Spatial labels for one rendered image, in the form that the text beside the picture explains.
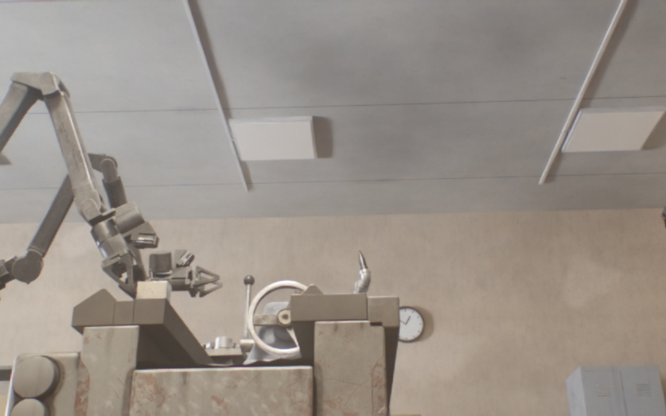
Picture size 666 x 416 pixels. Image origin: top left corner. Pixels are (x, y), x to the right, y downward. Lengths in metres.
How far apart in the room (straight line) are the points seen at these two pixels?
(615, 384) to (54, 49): 4.67
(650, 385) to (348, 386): 5.58
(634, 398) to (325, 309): 5.51
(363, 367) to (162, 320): 0.33
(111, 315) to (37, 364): 0.14
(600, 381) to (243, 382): 5.52
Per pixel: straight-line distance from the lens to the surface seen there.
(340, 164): 6.47
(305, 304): 1.30
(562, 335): 7.23
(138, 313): 1.34
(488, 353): 7.07
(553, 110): 5.99
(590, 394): 6.61
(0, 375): 7.34
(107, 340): 1.34
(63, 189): 2.53
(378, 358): 1.27
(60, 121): 2.18
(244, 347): 2.44
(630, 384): 6.71
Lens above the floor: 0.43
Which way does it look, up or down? 24 degrees up
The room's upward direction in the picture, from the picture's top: 1 degrees counter-clockwise
